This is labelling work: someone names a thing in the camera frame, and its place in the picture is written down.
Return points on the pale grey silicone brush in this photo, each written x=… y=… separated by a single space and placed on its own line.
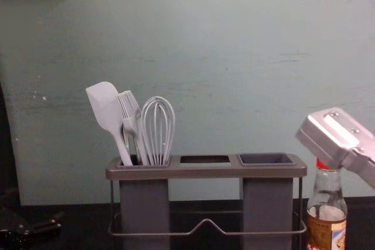
x=129 y=109

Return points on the black table cloth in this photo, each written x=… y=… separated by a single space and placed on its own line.
x=82 y=226

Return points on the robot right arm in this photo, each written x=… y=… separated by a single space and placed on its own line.
x=328 y=136

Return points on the red bottle cap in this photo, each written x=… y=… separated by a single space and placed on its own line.
x=320 y=165

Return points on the pale grey silicone spatula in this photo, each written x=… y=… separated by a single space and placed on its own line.
x=102 y=106

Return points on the pale grey silicone whisk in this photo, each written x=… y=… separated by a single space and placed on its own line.
x=153 y=109

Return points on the grey metal utensil rack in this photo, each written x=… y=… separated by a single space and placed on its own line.
x=205 y=171

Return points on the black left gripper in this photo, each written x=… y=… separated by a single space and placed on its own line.
x=14 y=236

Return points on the clear glass labelled bottle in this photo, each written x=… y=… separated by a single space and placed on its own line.
x=326 y=200

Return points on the grey plastic rack bin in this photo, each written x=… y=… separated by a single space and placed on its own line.
x=145 y=203
x=266 y=203

